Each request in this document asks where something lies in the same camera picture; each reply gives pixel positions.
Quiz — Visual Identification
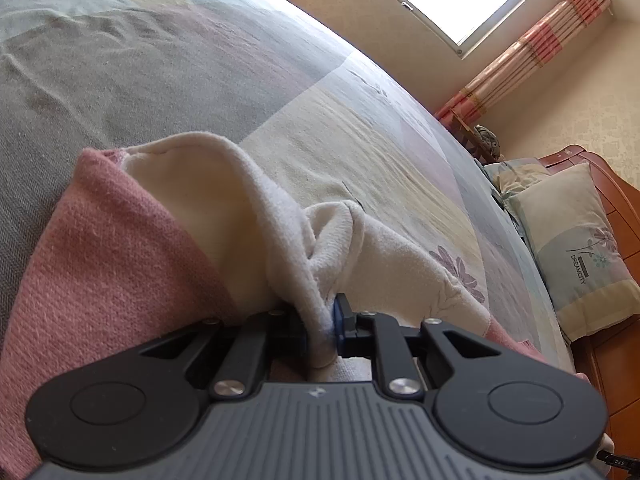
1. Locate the pink striped curtain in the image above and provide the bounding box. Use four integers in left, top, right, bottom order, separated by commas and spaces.
434, 0, 614, 134

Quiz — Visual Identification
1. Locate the small pastel pillow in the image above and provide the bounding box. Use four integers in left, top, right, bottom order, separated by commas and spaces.
481, 156, 552, 198

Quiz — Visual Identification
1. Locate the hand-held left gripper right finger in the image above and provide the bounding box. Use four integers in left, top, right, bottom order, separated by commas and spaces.
331, 293, 502, 403

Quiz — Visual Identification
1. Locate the grey bundled cloth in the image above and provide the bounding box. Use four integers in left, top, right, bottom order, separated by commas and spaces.
474, 124, 502, 158

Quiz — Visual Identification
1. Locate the pastel patchwork bedspread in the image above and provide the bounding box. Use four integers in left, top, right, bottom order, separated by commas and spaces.
0, 0, 576, 373

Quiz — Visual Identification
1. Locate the large floral print pillow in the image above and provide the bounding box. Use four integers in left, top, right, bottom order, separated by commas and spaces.
504, 161, 640, 345

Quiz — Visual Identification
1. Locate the pink and white knit sweater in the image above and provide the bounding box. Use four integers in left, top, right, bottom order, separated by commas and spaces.
0, 131, 616, 480

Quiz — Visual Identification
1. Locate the wooden bed headboard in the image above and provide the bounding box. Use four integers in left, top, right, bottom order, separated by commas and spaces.
539, 144, 640, 461

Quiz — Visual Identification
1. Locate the small wooden bedside table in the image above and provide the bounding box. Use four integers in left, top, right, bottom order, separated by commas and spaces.
450, 109, 496, 163

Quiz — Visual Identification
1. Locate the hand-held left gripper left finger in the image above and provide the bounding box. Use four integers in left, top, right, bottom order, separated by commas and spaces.
140, 309, 308, 402

